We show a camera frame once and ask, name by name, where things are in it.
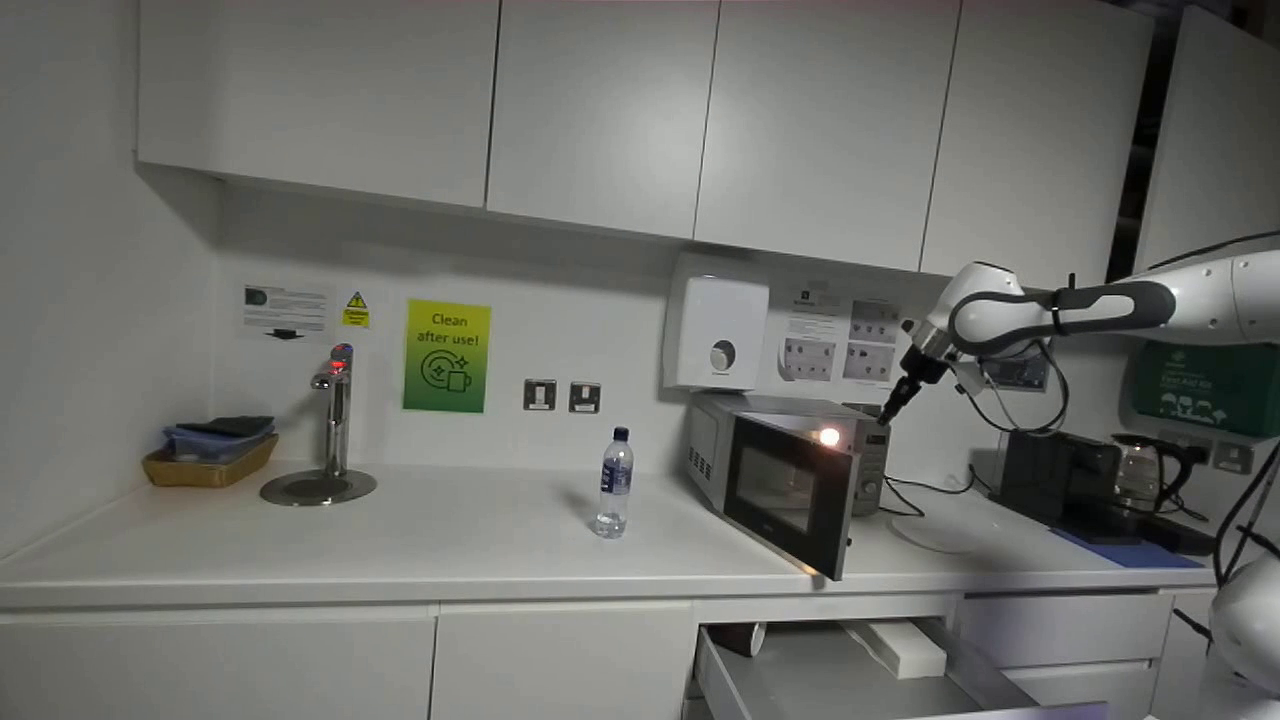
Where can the chrome hot water tap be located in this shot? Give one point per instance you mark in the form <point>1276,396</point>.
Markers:
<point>333,415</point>

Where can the black coffee machine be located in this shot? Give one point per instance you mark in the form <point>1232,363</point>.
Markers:
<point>1061,474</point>

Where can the open white drawer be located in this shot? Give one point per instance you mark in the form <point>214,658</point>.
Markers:
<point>813,681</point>

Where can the round metal drip tray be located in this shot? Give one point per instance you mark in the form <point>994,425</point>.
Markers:
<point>317,488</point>

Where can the green and yellow poster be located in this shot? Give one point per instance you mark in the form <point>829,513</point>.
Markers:
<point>447,357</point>

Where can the white cabinet door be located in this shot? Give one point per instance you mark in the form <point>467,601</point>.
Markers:
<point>1034,133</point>
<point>323,94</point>
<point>214,667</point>
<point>561,667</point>
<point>825,121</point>
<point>603,107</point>

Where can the silver wall switch plate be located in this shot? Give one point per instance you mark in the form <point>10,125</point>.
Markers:
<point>538,392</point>
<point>585,396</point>

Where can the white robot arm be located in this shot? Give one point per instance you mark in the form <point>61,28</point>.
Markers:
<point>1202,298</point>

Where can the clear plastic water bottle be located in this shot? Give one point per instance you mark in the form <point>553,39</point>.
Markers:
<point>612,480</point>

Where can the green wall box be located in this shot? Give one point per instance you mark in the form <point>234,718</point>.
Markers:
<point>1192,392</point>

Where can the grey microwave oven body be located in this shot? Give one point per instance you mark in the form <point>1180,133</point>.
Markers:
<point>700,453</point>

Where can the white wall dispenser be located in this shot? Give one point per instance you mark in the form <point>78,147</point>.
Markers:
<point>717,332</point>

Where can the blue mat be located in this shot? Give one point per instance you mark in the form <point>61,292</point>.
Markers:
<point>1134,551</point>

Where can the deep white upper cabinet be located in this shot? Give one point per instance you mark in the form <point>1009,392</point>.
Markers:
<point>1223,133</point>

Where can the flat white box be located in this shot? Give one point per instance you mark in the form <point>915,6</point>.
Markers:
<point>900,650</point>

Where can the black and chrome device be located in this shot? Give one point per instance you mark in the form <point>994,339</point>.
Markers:
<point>1156,486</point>

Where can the white upper cabinet door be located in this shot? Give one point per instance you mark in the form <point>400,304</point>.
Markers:
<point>323,94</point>
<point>1034,133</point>
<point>825,121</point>
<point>603,107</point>

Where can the blue cloth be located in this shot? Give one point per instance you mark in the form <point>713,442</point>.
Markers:
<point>221,432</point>

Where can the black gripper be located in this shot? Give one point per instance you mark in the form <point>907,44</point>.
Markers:
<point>925,366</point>

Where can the yellow triangle warning sticker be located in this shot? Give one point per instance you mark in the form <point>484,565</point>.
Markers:
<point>358,313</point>

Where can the white lower cabinet door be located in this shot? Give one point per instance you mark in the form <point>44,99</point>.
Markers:
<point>561,667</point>
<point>214,667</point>

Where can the closed white drawer front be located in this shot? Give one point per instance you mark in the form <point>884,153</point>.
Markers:
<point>1064,625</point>

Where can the grey double socket plate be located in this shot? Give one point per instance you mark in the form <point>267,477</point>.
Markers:
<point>870,363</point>
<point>879,322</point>

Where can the white wall notice label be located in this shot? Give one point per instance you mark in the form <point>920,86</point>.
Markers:
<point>281,309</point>

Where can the woven brown basket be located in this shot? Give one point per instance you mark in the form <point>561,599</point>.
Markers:
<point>205,469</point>

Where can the white double socket plate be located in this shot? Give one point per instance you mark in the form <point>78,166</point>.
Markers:
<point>809,357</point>

